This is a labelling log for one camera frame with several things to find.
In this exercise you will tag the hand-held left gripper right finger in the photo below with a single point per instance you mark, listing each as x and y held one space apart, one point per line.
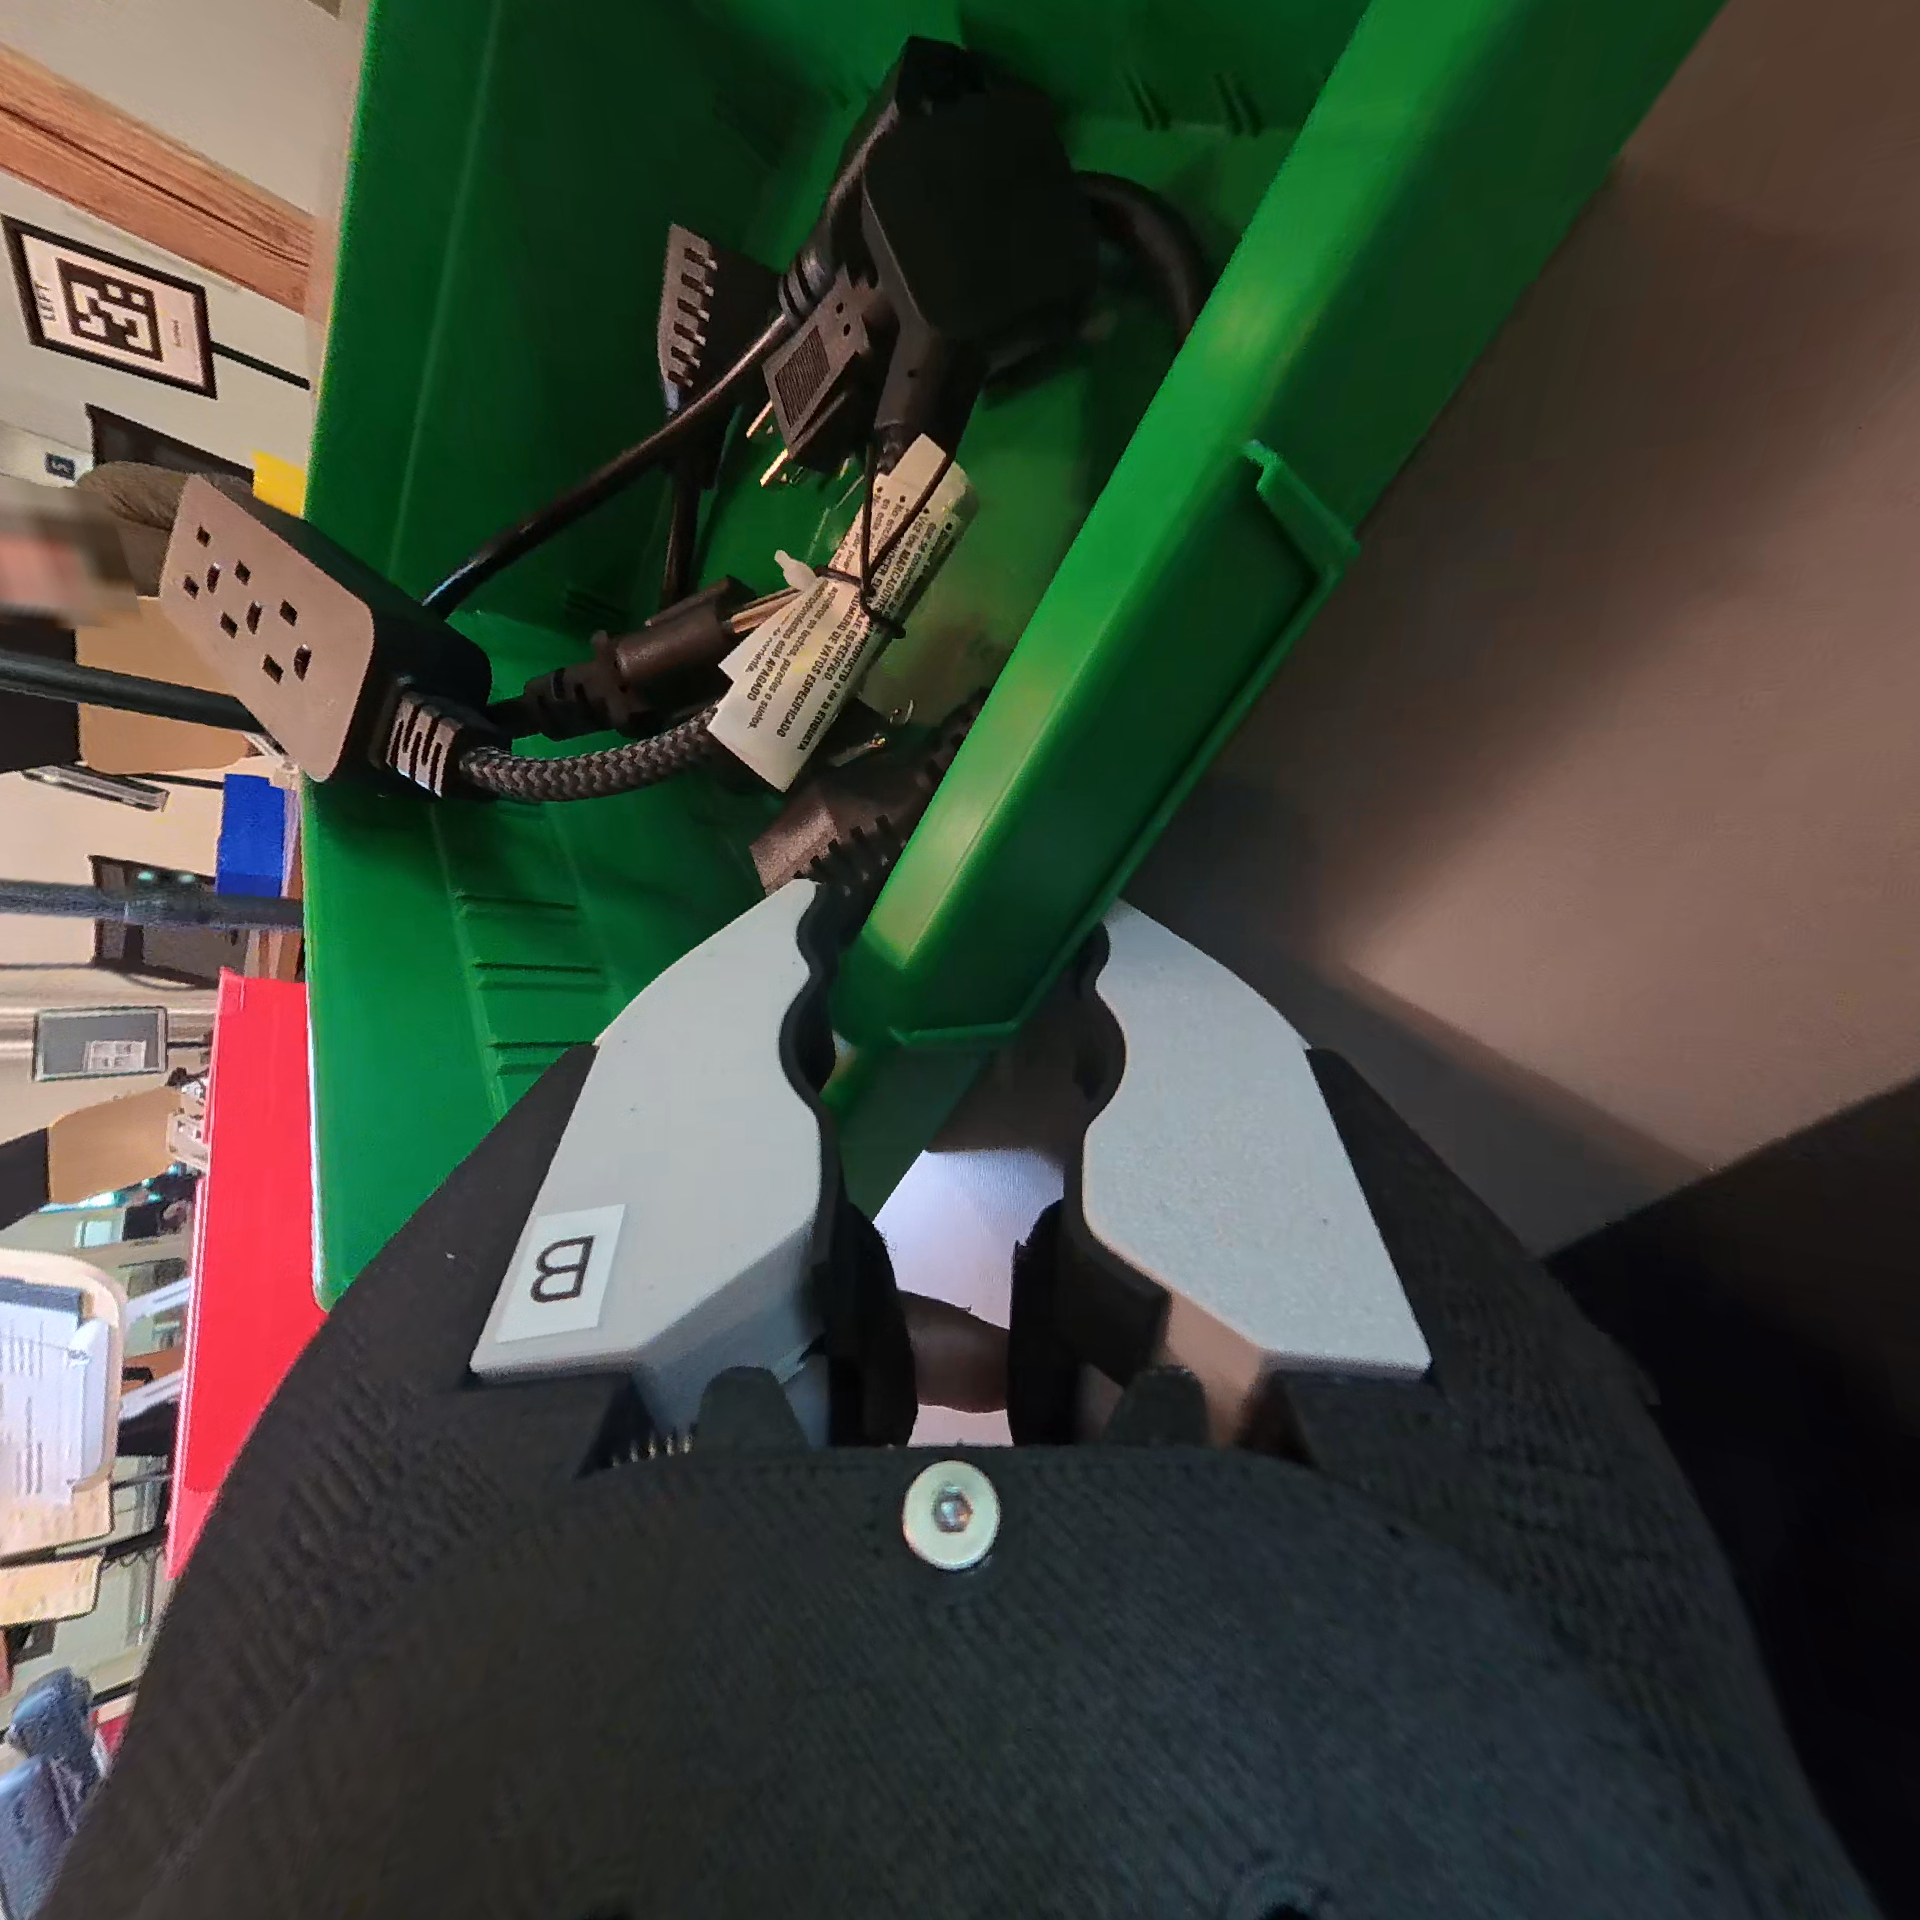
1245 1186

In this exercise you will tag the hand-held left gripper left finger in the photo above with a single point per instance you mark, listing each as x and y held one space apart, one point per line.
676 1142

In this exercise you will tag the black power strip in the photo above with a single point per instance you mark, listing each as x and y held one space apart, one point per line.
270 615

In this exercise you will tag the black power plug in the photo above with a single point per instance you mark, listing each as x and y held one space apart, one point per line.
818 376

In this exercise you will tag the green plastic bin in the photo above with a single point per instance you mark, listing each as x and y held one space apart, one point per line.
494 300

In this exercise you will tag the person's left hand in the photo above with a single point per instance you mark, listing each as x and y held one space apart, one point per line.
954 1359

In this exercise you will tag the red plastic bin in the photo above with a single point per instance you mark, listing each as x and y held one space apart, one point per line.
247 1276

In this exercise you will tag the blue plastic bin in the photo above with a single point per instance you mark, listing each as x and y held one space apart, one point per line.
254 840

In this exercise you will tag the grey framed notice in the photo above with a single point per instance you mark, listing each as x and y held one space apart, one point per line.
100 1043

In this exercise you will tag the printed instruction sheet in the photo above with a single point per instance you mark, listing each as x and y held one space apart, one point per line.
38 1396

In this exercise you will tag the black tripod pole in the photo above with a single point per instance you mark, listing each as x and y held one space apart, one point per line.
149 694

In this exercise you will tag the tan display board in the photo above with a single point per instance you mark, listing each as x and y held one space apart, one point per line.
60 1530

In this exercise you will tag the yellow plastic bin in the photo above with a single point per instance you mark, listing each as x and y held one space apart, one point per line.
278 482

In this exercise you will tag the black framed marker poster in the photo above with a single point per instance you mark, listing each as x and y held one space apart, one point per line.
105 308

